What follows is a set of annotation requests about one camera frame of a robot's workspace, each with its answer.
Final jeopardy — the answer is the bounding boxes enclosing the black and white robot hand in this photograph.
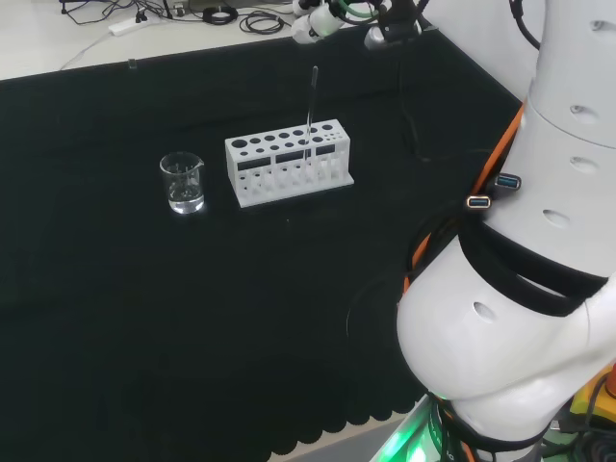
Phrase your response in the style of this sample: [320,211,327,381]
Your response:
[291,0,425,52]

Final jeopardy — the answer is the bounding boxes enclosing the metal base plate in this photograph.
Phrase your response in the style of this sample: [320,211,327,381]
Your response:
[370,394,458,462]

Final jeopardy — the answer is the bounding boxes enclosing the small glass beaker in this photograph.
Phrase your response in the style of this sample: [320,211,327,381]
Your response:
[159,151,207,216]

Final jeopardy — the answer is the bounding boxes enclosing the clear glass rod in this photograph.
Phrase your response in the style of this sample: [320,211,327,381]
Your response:
[302,65,320,163]

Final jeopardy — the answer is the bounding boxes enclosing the thin white power cord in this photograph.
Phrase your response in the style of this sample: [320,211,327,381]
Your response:
[60,33,116,71]

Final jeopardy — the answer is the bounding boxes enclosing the thin black cable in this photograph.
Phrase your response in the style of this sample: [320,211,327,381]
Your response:
[397,41,487,165]

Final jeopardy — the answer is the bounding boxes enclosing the yellow stop button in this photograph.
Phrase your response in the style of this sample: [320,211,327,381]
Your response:
[570,363,616,427]

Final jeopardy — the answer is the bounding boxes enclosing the white test tube rack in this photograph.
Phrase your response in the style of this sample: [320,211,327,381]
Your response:
[223,118,356,210]

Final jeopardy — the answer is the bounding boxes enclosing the white power strip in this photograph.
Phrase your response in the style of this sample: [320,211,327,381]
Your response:
[108,17,148,36]

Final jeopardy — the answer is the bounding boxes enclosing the tangled black cables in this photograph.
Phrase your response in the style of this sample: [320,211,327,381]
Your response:
[60,0,193,25]

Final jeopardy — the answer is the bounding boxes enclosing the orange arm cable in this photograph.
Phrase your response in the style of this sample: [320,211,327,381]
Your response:
[403,103,526,295]

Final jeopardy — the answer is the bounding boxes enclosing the black bench cloth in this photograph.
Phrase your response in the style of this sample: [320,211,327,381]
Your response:
[0,23,526,458]

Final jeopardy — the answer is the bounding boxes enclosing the tightly coiled black cable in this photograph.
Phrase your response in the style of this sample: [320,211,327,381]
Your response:
[201,5,240,25]

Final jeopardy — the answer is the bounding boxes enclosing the loosely coiled black cable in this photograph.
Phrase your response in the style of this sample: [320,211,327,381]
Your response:
[239,12,293,35]

